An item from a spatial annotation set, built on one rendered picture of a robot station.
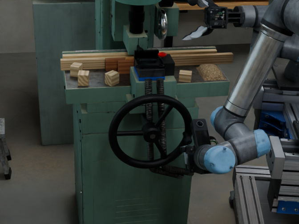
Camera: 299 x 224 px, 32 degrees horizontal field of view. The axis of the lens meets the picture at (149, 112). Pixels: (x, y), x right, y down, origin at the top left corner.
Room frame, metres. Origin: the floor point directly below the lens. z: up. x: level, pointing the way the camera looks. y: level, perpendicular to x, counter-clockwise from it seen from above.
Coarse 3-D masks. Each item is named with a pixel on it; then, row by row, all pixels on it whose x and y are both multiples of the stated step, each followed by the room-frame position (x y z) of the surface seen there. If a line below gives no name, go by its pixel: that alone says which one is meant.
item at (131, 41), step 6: (126, 24) 1.91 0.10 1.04; (126, 30) 1.85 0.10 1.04; (126, 36) 1.83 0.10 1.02; (132, 36) 1.79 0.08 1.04; (138, 36) 1.79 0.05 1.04; (144, 36) 1.79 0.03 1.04; (126, 42) 1.83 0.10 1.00; (132, 42) 1.78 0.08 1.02; (138, 42) 1.78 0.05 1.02; (144, 42) 1.79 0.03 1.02; (126, 48) 1.82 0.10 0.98; (132, 48) 1.78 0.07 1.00; (144, 48) 1.79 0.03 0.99; (132, 54) 1.78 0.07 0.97
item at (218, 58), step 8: (120, 56) 1.83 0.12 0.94; (128, 56) 1.83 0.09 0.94; (176, 56) 1.86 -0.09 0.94; (184, 56) 1.86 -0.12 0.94; (192, 56) 1.87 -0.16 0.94; (200, 56) 1.88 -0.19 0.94; (208, 56) 1.89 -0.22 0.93; (216, 56) 1.89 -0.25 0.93; (224, 56) 1.90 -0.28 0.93; (232, 56) 1.91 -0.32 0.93; (64, 64) 1.76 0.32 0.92; (88, 64) 1.78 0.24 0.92; (96, 64) 1.79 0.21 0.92; (104, 64) 1.80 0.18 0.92; (176, 64) 1.86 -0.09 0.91; (184, 64) 1.86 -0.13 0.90; (192, 64) 1.87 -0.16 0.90; (200, 64) 1.88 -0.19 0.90
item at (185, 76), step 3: (180, 72) 1.73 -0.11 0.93; (183, 72) 1.73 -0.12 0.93; (186, 72) 1.73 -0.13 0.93; (189, 72) 1.73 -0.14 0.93; (180, 75) 1.72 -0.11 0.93; (183, 75) 1.72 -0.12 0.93; (186, 75) 1.72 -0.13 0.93; (189, 75) 1.72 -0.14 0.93; (180, 78) 1.72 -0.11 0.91; (183, 78) 1.72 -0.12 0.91; (186, 78) 1.72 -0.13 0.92; (189, 78) 1.72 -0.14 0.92; (180, 81) 1.72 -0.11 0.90; (183, 81) 1.72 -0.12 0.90; (186, 81) 1.72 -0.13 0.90; (189, 81) 1.72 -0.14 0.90
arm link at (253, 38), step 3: (255, 30) 1.73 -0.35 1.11; (252, 33) 1.75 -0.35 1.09; (255, 33) 1.72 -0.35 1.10; (258, 33) 1.72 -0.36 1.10; (252, 36) 1.74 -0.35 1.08; (255, 36) 1.72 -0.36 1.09; (252, 39) 1.74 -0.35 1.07; (255, 39) 1.72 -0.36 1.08; (252, 42) 1.73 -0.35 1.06; (252, 45) 1.73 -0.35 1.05; (279, 54) 1.69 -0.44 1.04; (279, 57) 1.70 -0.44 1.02
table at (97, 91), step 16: (64, 80) 1.73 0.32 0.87; (96, 80) 1.69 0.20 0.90; (128, 80) 1.71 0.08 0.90; (176, 80) 1.73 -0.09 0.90; (192, 80) 1.73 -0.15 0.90; (208, 80) 1.74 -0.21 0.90; (224, 80) 1.75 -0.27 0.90; (80, 96) 1.62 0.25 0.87; (96, 96) 1.64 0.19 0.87; (112, 96) 1.65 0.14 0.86; (128, 96) 1.64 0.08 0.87; (176, 96) 1.66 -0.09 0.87; (192, 96) 1.71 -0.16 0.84; (144, 112) 1.58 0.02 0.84
